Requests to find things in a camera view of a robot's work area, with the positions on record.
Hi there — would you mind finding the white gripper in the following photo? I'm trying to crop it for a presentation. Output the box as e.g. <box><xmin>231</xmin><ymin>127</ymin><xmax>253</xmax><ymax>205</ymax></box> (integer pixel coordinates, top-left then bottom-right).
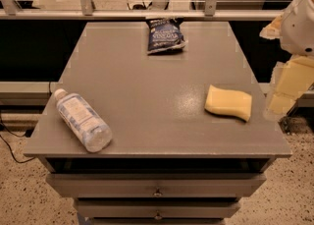
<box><xmin>259</xmin><ymin>0</ymin><xmax>314</xmax><ymax>118</ymax></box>

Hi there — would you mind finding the yellow sponge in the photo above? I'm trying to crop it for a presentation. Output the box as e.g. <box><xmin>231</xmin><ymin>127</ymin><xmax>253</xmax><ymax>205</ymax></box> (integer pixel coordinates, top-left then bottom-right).
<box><xmin>204</xmin><ymin>85</ymin><xmax>252</xmax><ymax>122</ymax></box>

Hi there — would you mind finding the blue chip bag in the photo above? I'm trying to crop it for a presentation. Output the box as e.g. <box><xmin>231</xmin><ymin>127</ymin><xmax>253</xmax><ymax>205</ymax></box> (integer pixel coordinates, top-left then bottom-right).
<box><xmin>146</xmin><ymin>18</ymin><xmax>186</xmax><ymax>54</ymax></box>

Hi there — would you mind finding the grey drawer cabinet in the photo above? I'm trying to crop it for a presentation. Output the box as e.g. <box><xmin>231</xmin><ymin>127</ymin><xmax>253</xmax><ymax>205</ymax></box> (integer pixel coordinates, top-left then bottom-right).
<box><xmin>25</xmin><ymin>23</ymin><xmax>290</xmax><ymax>225</ymax></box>

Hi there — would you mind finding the upper grey drawer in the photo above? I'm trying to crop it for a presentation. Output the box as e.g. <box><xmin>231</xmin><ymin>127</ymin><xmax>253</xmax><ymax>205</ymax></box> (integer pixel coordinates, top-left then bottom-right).
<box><xmin>46</xmin><ymin>174</ymin><xmax>266</xmax><ymax>198</ymax></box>

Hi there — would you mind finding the grey drawer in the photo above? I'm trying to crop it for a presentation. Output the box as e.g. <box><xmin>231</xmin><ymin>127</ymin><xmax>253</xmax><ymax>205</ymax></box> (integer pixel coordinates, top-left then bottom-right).
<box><xmin>46</xmin><ymin>174</ymin><xmax>266</xmax><ymax>198</ymax></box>
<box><xmin>75</xmin><ymin>199</ymin><xmax>240</xmax><ymax>219</ymax></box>

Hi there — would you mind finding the upper drawer knob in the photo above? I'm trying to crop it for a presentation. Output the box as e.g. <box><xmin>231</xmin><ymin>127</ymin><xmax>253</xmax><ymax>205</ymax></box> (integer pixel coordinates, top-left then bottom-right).
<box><xmin>153</xmin><ymin>188</ymin><xmax>163</xmax><ymax>197</ymax></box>

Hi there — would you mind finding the drawer knob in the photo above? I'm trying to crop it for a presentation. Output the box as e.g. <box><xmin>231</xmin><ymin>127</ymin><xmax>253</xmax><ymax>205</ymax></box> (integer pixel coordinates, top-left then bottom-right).
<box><xmin>154</xmin><ymin>212</ymin><xmax>163</xmax><ymax>220</ymax></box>
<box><xmin>153</xmin><ymin>188</ymin><xmax>163</xmax><ymax>197</ymax></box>

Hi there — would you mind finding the lower drawer knob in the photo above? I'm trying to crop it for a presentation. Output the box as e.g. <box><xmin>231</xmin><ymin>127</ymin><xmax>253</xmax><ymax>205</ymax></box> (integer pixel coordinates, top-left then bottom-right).
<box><xmin>154</xmin><ymin>212</ymin><xmax>163</xmax><ymax>220</ymax></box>

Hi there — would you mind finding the clear plastic water bottle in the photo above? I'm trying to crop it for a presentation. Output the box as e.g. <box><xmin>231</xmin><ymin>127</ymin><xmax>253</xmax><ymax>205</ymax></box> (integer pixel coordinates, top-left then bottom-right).
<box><xmin>54</xmin><ymin>88</ymin><xmax>113</xmax><ymax>152</ymax></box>

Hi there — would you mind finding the lower grey drawer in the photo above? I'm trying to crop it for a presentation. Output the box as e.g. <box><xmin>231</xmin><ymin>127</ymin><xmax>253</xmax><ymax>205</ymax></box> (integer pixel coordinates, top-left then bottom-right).
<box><xmin>75</xmin><ymin>199</ymin><xmax>240</xmax><ymax>219</ymax></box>

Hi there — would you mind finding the metal frame rail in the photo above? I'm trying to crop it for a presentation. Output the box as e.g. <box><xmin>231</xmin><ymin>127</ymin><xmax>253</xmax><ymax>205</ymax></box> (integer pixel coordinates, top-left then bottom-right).
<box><xmin>0</xmin><ymin>9</ymin><xmax>283</xmax><ymax>21</ymax></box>

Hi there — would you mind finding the black floor cable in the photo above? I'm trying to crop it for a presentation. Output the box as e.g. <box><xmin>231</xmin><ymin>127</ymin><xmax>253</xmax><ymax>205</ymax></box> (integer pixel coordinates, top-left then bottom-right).
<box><xmin>0</xmin><ymin>117</ymin><xmax>36</xmax><ymax>164</ymax></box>

